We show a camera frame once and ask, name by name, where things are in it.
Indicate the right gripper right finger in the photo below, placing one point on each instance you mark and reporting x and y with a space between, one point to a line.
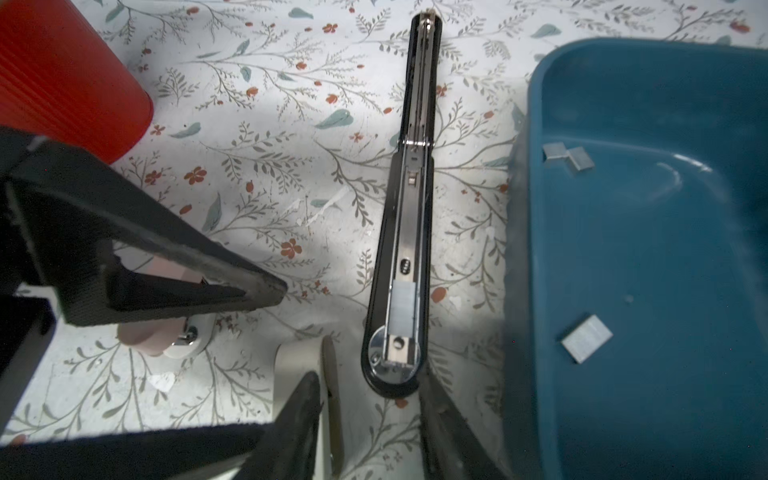
450 450

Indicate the teal plastic tray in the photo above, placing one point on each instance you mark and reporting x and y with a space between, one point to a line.
635 309

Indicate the black stapler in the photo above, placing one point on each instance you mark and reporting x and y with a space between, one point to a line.
394 346

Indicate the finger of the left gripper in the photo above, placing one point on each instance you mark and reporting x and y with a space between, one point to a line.
157 454

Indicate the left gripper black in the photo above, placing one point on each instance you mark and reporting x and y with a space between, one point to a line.
70 222

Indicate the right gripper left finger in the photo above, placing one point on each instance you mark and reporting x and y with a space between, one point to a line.
288 448

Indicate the red pen cup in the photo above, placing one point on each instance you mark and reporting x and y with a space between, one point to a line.
61 80

